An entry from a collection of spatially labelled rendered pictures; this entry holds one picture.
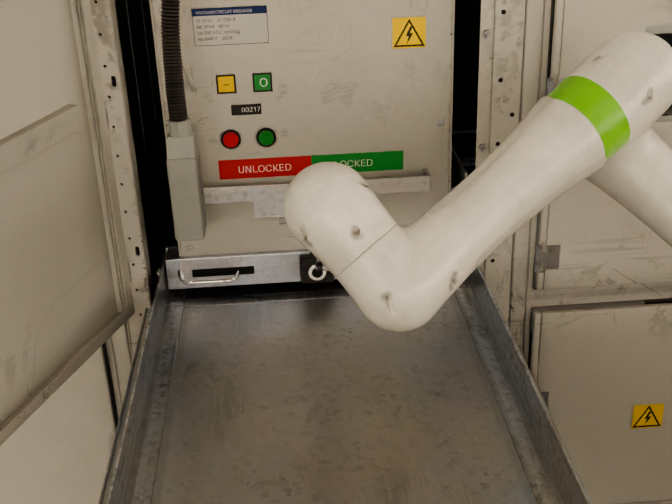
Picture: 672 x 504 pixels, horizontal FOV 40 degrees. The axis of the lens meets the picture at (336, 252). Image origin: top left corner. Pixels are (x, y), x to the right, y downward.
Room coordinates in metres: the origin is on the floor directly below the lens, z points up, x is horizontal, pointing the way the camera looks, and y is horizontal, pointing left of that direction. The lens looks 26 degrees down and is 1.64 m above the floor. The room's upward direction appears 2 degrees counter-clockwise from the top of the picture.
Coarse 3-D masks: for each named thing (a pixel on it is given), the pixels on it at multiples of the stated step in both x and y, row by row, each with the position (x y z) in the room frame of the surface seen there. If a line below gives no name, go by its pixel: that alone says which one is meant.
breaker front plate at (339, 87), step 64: (192, 0) 1.50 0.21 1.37; (256, 0) 1.50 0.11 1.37; (320, 0) 1.51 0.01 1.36; (384, 0) 1.51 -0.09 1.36; (448, 0) 1.52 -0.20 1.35; (192, 64) 1.50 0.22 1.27; (256, 64) 1.50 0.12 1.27; (320, 64) 1.51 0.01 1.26; (384, 64) 1.51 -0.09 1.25; (448, 64) 1.52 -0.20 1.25; (192, 128) 1.50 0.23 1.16; (256, 128) 1.50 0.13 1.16; (320, 128) 1.51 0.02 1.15; (384, 128) 1.51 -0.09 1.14; (448, 128) 1.52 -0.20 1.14; (448, 192) 1.52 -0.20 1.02
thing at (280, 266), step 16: (176, 256) 1.49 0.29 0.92; (192, 256) 1.49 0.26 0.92; (208, 256) 1.49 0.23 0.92; (224, 256) 1.49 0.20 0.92; (240, 256) 1.49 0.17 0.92; (256, 256) 1.49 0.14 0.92; (272, 256) 1.49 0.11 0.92; (288, 256) 1.49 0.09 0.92; (176, 272) 1.48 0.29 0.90; (192, 272) 1.48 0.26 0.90; (208, 272) 1.48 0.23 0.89; (224, 272) 1.49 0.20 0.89; (240, 272) 1.49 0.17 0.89; (256, 272) 1.49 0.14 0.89; (272, 272) 1.49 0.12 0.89; (288, 272) 1.49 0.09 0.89; (176, 288) 1.48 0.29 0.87
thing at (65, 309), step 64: (0, 0) 1.29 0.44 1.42; (64, 0) 1.43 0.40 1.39; (0, 64) 1.26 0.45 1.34; (64, 64) 1.41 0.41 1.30; (0, 128) 1.24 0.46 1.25; (64, 128) 1.35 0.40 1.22; (0, 192) 1.21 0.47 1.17; (64, 192) 1.35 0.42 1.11; (0, 256) 1.19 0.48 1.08; (64, 256) 1.33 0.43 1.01; (0, 320) 1.16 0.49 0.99; (64, 320) 1.30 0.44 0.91; (0, 384) 1.13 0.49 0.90
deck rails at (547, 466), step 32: (160, 288) 1.42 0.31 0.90; (480, 288) 1.40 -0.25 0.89; (160, 320) 1.37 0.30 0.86; (480, 320) 1.35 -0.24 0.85; (160, 352) 1.29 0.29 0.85; (480, 352) 1.25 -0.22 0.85; (512, 352) 1.17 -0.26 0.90; (160, 384) 1.19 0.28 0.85; (512, 384) 1.16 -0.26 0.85; (128, 416) 1.02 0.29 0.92; (160, 416) 1.11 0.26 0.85; (512, 416) 1.08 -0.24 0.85; (544, 416) 1.00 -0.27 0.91; (128, 448) 0.99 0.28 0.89; (544, 448) 0.99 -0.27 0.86; (128, 480) 0.96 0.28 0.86; (544, 480) 0.94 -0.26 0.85; (576, 480) 0.86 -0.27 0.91
